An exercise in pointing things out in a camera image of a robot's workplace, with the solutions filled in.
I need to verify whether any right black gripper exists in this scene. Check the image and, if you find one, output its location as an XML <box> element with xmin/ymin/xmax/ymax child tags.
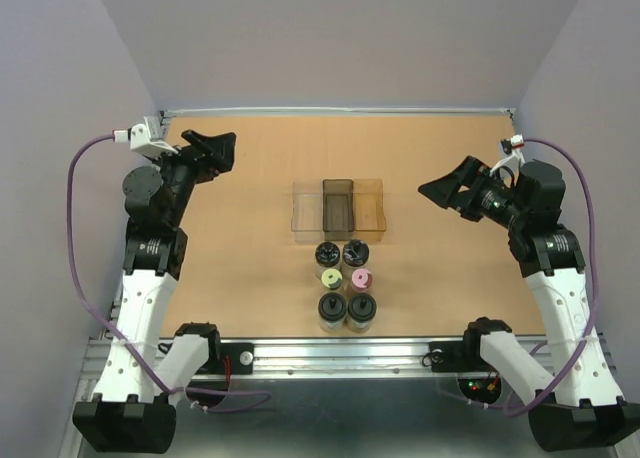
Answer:
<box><xmin>418</xmin><ymin>155</ymin><xmax>529</xmax><ymax>231</ymax></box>

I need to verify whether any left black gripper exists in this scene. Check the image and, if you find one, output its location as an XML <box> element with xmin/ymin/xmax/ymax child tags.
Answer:
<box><xmin>147</xmin><ymin>130</ymin><xmax>237</xmax><ymax>226</ymax></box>

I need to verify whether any pink cap bottle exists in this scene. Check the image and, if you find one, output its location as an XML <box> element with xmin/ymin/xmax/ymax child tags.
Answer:
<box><xmin>346</xmin><ymin>268</ymin><xmax>373</xmax><ymax>296</ymax></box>

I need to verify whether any yellow cap bottle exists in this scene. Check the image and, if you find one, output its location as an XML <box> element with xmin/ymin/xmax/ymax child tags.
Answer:
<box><xmin>320</xmin><ymin>268</ymin><xmax>343</xmax><ymax>291</ymax></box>

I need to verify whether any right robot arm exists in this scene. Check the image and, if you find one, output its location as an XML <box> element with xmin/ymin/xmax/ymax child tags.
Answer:
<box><xmin>418</xmin><ymin>156</ymin><xmax>639</xmax><ymax>452</ymax></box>

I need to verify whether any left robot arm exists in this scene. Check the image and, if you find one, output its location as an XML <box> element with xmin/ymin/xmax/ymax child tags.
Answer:
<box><xmin>72</xmin><ymin>125</ymin><xmax>236</xmax><ymax>454</ymax></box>

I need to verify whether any clear plastic bin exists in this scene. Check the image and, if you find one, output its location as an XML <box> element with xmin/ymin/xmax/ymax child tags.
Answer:
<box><xmin>291</xmin><ymin>180</ymin><xmax>324</xmax><ymax>244</ymax></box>

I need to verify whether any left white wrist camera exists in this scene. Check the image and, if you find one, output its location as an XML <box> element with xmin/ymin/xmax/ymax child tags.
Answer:
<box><xmin>129</xmin><ymin>116</ymin><xmax>178</xmax><ymax>159</ymax></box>

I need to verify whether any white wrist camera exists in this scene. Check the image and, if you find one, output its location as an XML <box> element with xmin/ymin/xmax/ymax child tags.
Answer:
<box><xmin>129</xmin><ymin>116</ymin><xmax>178</xmax><ymax>159</ymax></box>
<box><xmin>490</xmin><ymin>134</ymin><xmax>525</xmax><ymax>176</ymax></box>

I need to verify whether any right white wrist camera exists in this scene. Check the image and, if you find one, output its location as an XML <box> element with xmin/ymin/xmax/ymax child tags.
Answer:
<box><xmin>490</xmin><ymin>134</ymin><xmax>525</xmax><ymax>176</ymax></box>

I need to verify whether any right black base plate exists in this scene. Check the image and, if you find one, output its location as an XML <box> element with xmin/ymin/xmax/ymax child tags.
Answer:
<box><xmin>422</xmin><ymin>340</ymin><xmax>521</xmax><ymax>374</ymax></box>

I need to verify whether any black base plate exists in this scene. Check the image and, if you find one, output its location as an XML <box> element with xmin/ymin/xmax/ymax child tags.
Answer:
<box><xmin>422</xmin><ymin>340</ymin><xmax>521</xmax><ymax>374</ymax></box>
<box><xmin>155</xmin><ymin>335</ymin><xmax>254</xmax><ymax>380</ymax></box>

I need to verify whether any aluminium front rail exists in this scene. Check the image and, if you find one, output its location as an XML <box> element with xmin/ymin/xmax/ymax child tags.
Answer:
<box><xmin>74</xmin><ymin>333</ymin><xmax>621</xmax><ymax>382</ymax></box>

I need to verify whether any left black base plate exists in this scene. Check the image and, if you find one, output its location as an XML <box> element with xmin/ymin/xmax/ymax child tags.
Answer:
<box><xmin>155</xmin><ymin>335</ymin><xmax>254</xmax><ymax>380</ymax></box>

